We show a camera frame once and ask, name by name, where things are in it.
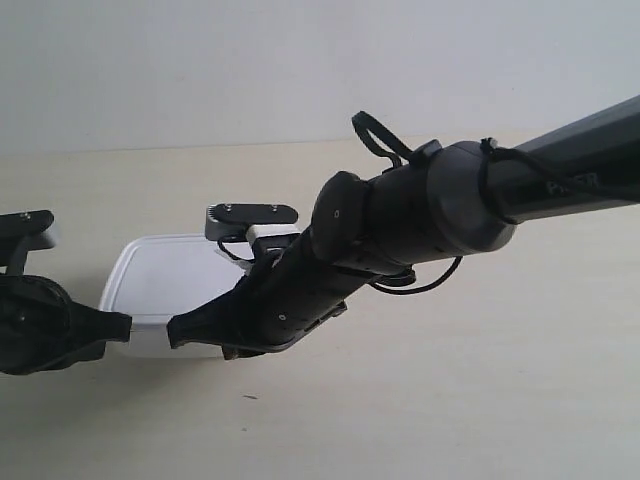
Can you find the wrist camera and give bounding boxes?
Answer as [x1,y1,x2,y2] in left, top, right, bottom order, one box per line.
[1,210,59,276]
[204,203,301,265]

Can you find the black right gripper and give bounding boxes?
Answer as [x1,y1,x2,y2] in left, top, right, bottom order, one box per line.
[166,229,373,360]

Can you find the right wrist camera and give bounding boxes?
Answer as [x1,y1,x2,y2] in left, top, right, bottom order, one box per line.
[204,203,301,265]

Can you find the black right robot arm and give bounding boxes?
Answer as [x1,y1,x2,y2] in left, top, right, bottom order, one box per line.
[167,98,639,359]

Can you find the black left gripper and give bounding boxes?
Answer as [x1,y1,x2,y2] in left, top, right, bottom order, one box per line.
[1,275,132,375]

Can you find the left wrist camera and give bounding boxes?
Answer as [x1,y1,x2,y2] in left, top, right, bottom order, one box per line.
[1,210,59,276]

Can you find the white lidded plastic container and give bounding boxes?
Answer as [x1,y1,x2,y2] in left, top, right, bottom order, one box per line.
[99,234,244,360]

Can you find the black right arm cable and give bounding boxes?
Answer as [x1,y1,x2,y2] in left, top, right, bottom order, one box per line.
[351,111,601,296]

